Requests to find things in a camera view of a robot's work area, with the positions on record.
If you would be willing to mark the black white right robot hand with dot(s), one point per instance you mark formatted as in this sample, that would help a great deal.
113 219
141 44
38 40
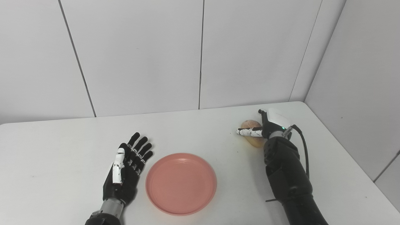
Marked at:
272 123

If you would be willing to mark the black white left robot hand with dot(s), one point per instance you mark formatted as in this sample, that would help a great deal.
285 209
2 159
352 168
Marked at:
125 181

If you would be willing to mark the oval bread roll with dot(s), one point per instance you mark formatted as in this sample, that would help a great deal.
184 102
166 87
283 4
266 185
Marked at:
254 142

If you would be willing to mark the pink round plate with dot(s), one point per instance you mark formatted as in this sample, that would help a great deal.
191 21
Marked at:
181 183

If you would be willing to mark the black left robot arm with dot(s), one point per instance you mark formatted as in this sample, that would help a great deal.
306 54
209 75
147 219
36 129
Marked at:
104 215

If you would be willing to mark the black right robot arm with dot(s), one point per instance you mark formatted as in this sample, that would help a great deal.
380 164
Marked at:
287 181

